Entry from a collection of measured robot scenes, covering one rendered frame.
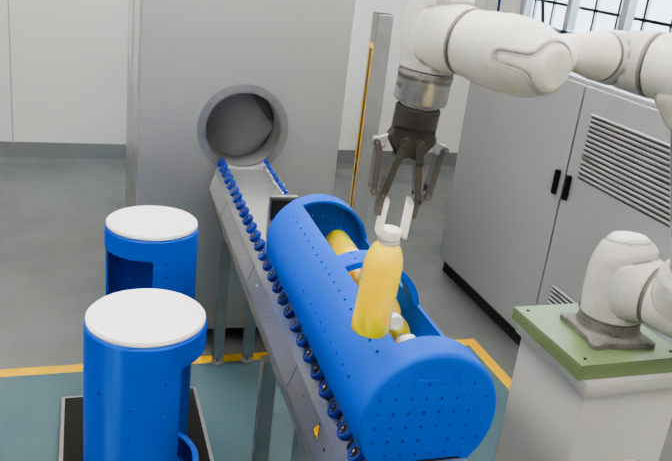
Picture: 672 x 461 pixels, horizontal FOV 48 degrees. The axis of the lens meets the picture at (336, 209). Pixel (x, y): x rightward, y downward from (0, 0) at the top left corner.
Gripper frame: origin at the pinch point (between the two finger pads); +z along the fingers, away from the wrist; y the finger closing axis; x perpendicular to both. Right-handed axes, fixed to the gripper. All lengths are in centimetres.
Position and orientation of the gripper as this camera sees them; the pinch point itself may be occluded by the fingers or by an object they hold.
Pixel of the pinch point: (394, 217)
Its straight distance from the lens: 130.6
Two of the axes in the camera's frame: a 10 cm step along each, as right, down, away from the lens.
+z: -1.7, 9.2, 3.5
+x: 1.5, 3.8, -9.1
